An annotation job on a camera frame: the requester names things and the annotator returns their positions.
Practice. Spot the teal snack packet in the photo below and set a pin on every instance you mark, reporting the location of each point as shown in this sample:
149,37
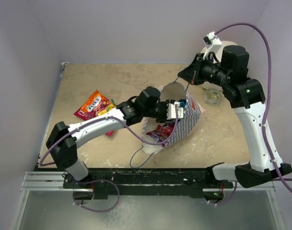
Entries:
182,103

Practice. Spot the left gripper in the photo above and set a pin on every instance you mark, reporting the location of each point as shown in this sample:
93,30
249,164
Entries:
164,119

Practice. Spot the checkered paper bag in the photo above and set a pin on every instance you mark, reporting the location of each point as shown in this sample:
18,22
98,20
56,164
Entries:
172,92

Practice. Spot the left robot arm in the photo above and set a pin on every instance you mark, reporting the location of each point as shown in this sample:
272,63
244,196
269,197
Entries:
64,140

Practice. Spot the white cylindrical container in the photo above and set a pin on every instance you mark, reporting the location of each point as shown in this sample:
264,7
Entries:
208,85

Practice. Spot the green Fox's candy bag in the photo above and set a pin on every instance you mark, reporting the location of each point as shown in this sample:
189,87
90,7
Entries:
106,109

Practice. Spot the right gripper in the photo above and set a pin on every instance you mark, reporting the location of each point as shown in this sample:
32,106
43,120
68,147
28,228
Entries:
192,74

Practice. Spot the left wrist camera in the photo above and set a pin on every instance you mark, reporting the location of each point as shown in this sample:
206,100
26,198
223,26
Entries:
175,111

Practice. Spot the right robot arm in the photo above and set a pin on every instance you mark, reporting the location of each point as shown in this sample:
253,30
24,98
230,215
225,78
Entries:
247,98

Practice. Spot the orange snack bag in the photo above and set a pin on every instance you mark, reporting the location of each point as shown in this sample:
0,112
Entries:
95,100

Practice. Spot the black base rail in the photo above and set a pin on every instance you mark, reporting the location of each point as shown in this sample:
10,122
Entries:
191,182

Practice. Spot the clear plastic lid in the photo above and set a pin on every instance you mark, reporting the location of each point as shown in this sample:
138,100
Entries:
212,96

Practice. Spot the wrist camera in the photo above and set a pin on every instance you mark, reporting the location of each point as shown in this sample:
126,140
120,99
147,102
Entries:
175,111
212,43

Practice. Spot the red Real crisps bag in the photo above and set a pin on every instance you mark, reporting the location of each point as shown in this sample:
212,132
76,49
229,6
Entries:
83,113

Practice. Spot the purple Skittles packet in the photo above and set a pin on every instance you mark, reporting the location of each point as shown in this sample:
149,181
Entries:
159,136

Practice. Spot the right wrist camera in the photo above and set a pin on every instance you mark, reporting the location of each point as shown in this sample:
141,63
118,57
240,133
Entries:
212,43

